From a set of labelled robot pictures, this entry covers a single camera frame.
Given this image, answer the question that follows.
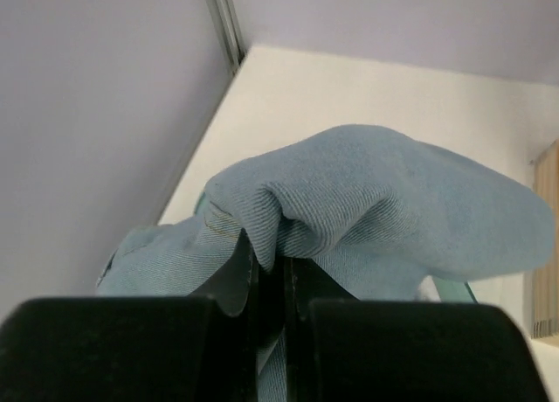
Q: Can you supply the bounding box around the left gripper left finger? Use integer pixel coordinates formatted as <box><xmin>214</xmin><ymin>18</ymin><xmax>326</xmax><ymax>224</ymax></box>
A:
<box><xmin>0</xmin><ymin>233</ymin><xmax>259</xmax><ymax>402</ymax></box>

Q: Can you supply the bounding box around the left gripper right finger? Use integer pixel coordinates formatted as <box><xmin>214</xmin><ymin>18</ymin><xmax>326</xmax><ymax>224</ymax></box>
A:
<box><xmin>283</xmin><ymin>259</ymin><xmax>549</xmax><ymax>401</ymax></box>

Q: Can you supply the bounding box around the white skirt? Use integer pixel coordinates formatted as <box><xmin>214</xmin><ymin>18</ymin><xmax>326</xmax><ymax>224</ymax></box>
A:
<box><xmin>415</xmin><ymin>276</ymin><xmax>441</xmax><ymax>302</ymax></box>

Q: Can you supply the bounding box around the light blue denim skirt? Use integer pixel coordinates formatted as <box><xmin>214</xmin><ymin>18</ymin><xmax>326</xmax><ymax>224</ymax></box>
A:
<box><xmin>94</xmin><ymin>123</ymin><xmax>555</xmax><ymax>402</ymax></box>

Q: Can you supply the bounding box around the teal plastic basin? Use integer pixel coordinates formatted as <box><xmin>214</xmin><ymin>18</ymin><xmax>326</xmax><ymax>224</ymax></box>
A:
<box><xmin>180</xmin><ymin>190</ymin><xmax>475</xmax><ymax>302</ymax></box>

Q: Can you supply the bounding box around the wooden clothes rack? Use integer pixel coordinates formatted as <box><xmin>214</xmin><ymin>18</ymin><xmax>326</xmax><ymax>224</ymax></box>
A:
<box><xmin>529</xmin><ymin>142</ymin><xmax>558</xmax><ymax>347</ymax></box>

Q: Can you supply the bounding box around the aluminium corner post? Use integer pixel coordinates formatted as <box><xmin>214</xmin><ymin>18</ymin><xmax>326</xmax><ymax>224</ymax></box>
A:
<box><xmin>205</xmin><ymin>0</ymin><xmax>246</xmax><ymax>73</ymax></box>

